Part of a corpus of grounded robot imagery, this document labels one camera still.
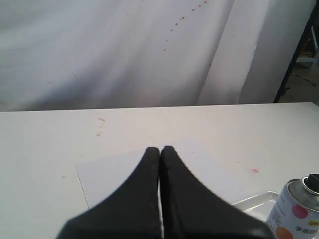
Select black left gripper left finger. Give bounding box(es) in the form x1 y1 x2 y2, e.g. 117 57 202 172
57 147 160 239

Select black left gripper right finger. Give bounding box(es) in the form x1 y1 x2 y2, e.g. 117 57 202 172
160 146 273 239

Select white spray paint can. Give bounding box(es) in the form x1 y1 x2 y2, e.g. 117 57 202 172
266 174 319 239

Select white paper sheet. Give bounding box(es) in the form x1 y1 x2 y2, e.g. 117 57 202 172
76 139 248 208

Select white plastic tray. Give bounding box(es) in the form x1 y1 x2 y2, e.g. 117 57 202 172
232 191 280 222

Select white backdrop cloth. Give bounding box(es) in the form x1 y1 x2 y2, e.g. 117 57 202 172
0 0 316 112

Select black metal stand frame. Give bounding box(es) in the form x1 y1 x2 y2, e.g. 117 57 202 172
273 0 319 104

